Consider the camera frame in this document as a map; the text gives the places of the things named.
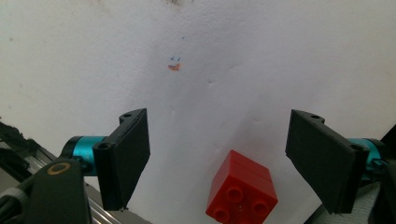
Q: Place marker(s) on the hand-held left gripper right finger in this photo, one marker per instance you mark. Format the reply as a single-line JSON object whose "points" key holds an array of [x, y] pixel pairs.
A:
{"points": [[323, 158]]}

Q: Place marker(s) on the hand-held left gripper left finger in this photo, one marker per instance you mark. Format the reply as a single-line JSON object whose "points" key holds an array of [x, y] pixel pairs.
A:
{"points": [[124, 161]]}

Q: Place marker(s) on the red toy building block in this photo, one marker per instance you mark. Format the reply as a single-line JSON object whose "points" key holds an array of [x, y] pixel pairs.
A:
{"points": [[241, 188]]}

